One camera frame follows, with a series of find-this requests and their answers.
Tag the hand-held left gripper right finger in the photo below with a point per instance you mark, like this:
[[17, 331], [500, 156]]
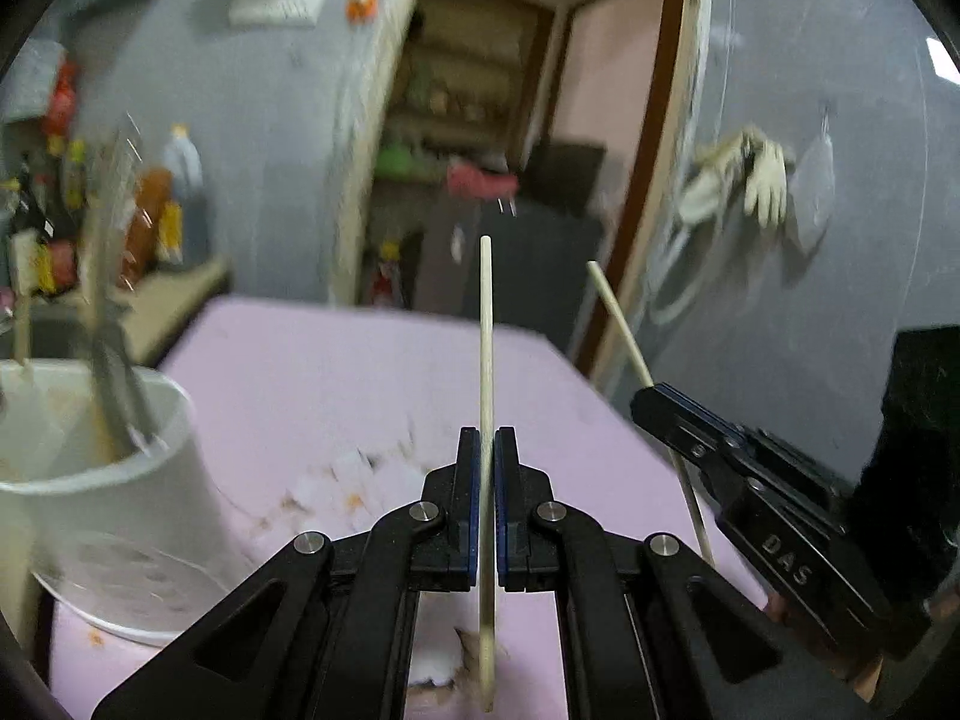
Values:
[[502, 510]]

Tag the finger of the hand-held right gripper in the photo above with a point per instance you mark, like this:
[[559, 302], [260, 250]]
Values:
[[675, 424], [709, 409]]

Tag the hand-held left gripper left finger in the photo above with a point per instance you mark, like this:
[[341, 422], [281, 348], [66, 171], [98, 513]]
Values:
[[470, 510]]

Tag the pale wooden chopstick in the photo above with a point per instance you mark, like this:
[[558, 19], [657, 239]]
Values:
[[622, 330], [487, 352]]

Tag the white plastic utensil holder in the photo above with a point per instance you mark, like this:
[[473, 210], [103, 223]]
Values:
[[150, 480]]

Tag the person's right hand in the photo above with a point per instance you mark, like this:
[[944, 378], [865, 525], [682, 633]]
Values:
[[851, 671]]

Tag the pink table mat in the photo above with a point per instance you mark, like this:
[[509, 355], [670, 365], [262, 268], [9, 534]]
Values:
[[315, 375]]

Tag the dark grey refrigerator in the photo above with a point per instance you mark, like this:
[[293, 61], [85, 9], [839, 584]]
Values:
[[540, 262]]

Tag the cream rubber gloves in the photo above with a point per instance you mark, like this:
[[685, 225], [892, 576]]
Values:
[[765, 172]]

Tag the clear hanging plastic bag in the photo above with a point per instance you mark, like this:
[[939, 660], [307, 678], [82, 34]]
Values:
[[814, 187]]

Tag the red yellow packet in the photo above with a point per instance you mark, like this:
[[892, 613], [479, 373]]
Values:
[[388, 277]]

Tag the black microwave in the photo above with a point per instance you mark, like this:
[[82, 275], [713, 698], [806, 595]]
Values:
[[570, 172]]

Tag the pink cloth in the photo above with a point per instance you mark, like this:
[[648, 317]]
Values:
[[480, 181]]

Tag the white drip dish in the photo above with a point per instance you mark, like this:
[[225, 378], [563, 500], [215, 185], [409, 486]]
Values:
[[127, 592]]

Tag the green container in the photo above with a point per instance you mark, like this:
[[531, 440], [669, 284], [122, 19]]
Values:
[[396, 163]]

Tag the wooden shelf unit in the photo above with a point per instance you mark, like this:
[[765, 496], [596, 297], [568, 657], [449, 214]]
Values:
[[465, 131]]

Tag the metal utensil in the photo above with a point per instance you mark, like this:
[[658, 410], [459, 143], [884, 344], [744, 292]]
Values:
[[112, 360]]

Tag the brown sauce bottle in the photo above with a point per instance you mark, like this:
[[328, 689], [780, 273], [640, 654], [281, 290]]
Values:
[[148, 217]]

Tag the clear oil bottle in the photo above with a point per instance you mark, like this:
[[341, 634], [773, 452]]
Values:
[[186, 180]]

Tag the red plastic bag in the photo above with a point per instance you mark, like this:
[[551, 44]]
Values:
[[60, 101]]

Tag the wooden door frame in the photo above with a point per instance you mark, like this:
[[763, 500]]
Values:
[[356, 187]]

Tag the white wall switch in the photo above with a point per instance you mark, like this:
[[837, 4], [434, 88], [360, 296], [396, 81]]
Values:
[[943, 58]]

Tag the orange wall ornament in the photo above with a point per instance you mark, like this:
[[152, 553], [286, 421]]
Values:
[[361, 4]]

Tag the white wall socket panel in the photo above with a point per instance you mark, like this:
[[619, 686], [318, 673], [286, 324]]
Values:
[[277, 4]]

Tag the white wall box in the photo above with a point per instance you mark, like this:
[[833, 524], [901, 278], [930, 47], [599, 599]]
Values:
[[30, 82]]

